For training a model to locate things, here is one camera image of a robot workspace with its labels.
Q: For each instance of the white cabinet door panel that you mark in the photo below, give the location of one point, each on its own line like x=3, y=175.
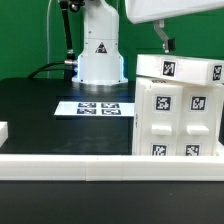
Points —
x=162, y=113

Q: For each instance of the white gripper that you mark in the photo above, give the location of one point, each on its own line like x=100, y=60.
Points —
x=140, y=11

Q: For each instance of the white marker base sheet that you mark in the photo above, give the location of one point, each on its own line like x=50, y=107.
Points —
x=111, y=109

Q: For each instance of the white U-shaped fence frame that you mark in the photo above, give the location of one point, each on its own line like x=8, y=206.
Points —
x=111, y=168

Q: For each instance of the white cabinet body box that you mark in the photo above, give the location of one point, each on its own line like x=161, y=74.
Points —
x=139, y=128

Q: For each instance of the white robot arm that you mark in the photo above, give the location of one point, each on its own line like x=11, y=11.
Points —
x=101, y=64

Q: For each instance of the white cabinet top block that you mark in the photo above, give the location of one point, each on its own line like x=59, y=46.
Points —
x=198, y=71

